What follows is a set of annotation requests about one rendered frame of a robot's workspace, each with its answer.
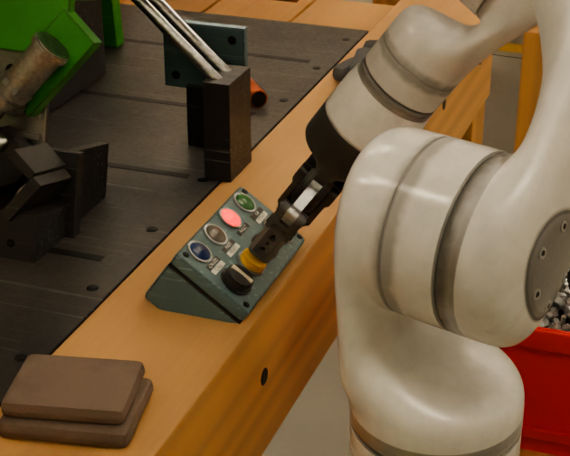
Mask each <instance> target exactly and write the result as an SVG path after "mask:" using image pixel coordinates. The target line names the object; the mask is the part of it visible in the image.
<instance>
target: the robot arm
mask: <svg viewBox="0 0 570 456"><path fill-rule="evenodd" d="M459 1H461V2H462V3H463V4H464V5H465V6H466V7H467V8H468V9H470V10H471V11H472V12H473V13H474V14H476V15H477V17H478V18H479V19H480V23H479V24H473V25H468V24H462V23H460V22H458V21H456V20H454V19H452V18H450V17H449V16H447V15H446V14H443V13H441V12H439V11H437V10H435V9H433V8H431V7H429V6H426V5H411V6H408V7H407V8H405V9H404V10H403V11H402V12H401V13H400V14H399V15H397V16H396V18H395V19H394V20H393V21H392V23H391V24H390V25H389V26H388V28H387V29H386V30H385V32H384V33H383V34H382V36H381V37H380V38H379V39H378V41H377V42H376V43H375V45H374V46H373V47H372V48H371V50H370V51H369V52H368V53H367V55H366V56H365V57H364V58H363V59H362V60H361V61H360V62H359V63H358V64H357V65H356V66H355V67H354V68H353V69H352V70H351V71H350V72H349V73H348V74H347V75H346V76H345V77H344V79H343V80H342V81H341V82H340V83H339V84H338V85H337V87H336V88H335V89H334V91H333V92H332V93H331V94H330V96H329V97H328V98H327V100H326V101H325V102H324V103H323V105H322V106H321V107H320V108H319V110H318V111H317V112H316V114H315V115H314V116H313V118H312V119H311V120H310V121H309V123H308V125H307V126H306V130H305V137H306V141H307V144H308V146H309V149H310V151H311V152H312V154H311V155H310V156H309V158H308V159H307V160H306V161H305V162H304V163H303V164H302V165H301V167H300V168H299V169H298V171H297V172H296V173H295V174H294V176H293V177H292V182H291V184H290V185H289V186H288V188H287V189H286V190H285V191H284V192H283V194H282V195H281V196H280V198H279V199H278V207H277V208H276V209H277V210H276V211H275V212H274V213H272V214H271V215H270V216H269V217H268V219H267V220H266V222H267V223H266V224H264V225H265V227H264V228H263V229H262V231H261V232H260V233H259V235H258V236H257V237H256V238H255V239H254V241H253V242H252V243H251V245H250V246H249V251H250V253H252V254H253V255H254V256H255V257H256V258H258V259H259V260H260V261H262V262H263V263H268V262H269V261H270V260H271V259H272V258H273V256H274V255H275V254H276V253H277V252H278V250H279V249H280V248H281V247H282V245H283V244H284V243H287V242H288V241H291V240H292V239H293V238H294V236H295V235H296V234H297V232H298V230H299V229H300V228H301V227H302V226H303V227H304V226H305V225H306V226H308V225H310V224H311V223H312V222H313V221H314V219H315V218H316V217H317V216H318V214H319V213H320V212H321V211H322V210H323V209H324V208H325V207H329V206H330V205H331V204H332V203H333V202H334V201H335V200H336V198H337V197H338V196H339V194H340V193H341V196H340V200H339V204H338V209H337V219H336V225H335V238H334V279H335V293H336V307H337V339H338V360H339V373H340V378H341V382H342V385H343V388H344V390H345V392H346V395H347V397H348V399H349V401H350V423H349V456H519V454H520V443H521V433H522V425H523V416H524V406H525V391H524V385H523V381H522V378H521V375H520V373H519V371H518V369H517V367H516V366H515V365H514V363H513V362H512V360H511V359H510V358H509V357H508V356H507V355H506V354H505V352H504V351H502V350H501V349H500V347H512V346H515V345H517V344H519V343H521V342H522V341H523V340H525V339H526V338H527V337H528V336H530V335H531V334H532V333H533V332H534V330H535V329H536V328H537V327H538V326H539V324H540V323H541V322H542V320H543V318H544V317H545V315H546V314H547V312H548V311H549V309H550V308H551V306H552V304H553V302H554V300H555V298H556V295H557V293H558V291H559V290H560V288H561V286H562V284H563V283H564V282H565V279H566V277H567V272H568V270H569V267H570V0H459ZM537 25H538V30H539V35H540V42H541V51H542V64H543V74H542V83H541V88H540V92H539V96H538V101H537V106H536V109H535V113H534V116H533V118H532V121H531V124H530V126H529V129H528V131H527V134H526V136H525V138H524V140H523V142H522V144H521V145H520V147H519V148H518V150H517V151H516V152H515V153H514V154H513V153H509V152H507V151H504V150H500V149H496V148H493V147H487V146H483V145H481V144H477V143H473V142H470V141H467V140H463V139H459V138H454V137H450V136H446V135H443V134H440V133H436V132H432V131H429V130H425V129H423V128H424V127H425V125H426V123H427V122H428V120H429V119H430V117H431V116H432V114H433V113H434V111H435V110H437V109H438V108H439V106H440V105H441V104H442V103H443V102H444V100H445V99H446V98H447V97H448V96H449V95H450V93H451V92H452V91H453V90H454V89H455V88H456V86H457V85H458V84H459V83H460V82H461V81H462V80H463V79H464V78H465V77H466V76H467V75H468V74H469V73H470V72H471V71H472V70H473V69H474V68H475V67H476V66H477V65H479V64H480V63H481V62H482V61H484V60H485V59H486V58H487V57H489V56H490V55H491V54H492V53H494V52H495V51H497V50H498V49H500V48H501V47H503V46H504V45H506V44H507V43H510V42H511V41H513V40H515V39H516V38H518V37H519V36H520V35H522V34H523V33H526V32H527V31H529V30H530V29H532V28H534V27H535V26H537ZM301 180H302V181H301Z"/></svg>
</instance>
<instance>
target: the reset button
mask: <svg viewBox="0 0 570 456"><path fill-rule="evenodd" d="M241 261H242V264H243V265H244V266H245V267H246V268H247V269H249V270H250V271H253V272H262V271H263V270H264V269H265V267H266V265H267V263H263V262H262V261H260V260H259V259H258V258H256V257H255V256H254V255H253V254H252V253H250V251H249V248H247V249H245V250H244V251H243V252H242V254H241Z"/></svg>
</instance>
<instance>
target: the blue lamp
mask: <svg viewBox="0 0 570 456"><path fill-rule="evenodd" d="M190 248H191V251H192V253H193V254H194V255H195V256H196V257H197V258H199V259H201V260H209V259H210V257H211V253H210V252H209V250H208V249H207V248H206V247H205V246H204V245H203V244H201V243H199V242H192V243H191V245H190Z"/></svg>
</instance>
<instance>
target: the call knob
mask: <svg viewBox="0 0 570 456"><path fill-rule="evenodd" d="M224 277H225V279H226V281H227V283H228V284H229V285H230V286H231V287H232V288H234V289H235V290H238V291H241V292H245V291H248V290H249V289H250V288H251V287H252V284H253V277H252V275H251V273H250V272H249V271H248V270H247V269H246V268H245V267H243V266H242V265H239V264H234V265H230V266H229V267H228V268H227V269H226V271H225V272H224Z"/></svg>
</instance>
